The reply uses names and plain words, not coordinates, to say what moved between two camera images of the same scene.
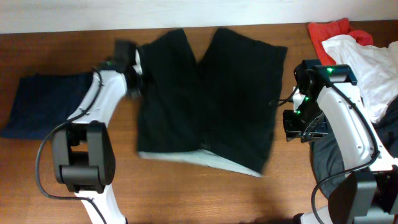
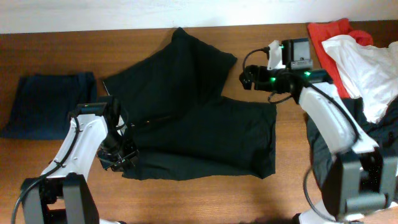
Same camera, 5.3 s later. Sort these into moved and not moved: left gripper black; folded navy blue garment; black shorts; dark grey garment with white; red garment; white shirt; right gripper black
Moved: left gripper black; black shorts; right gripper black
Not moved: dark grey garment with white; folded navy blue garment; red garment; white shirt
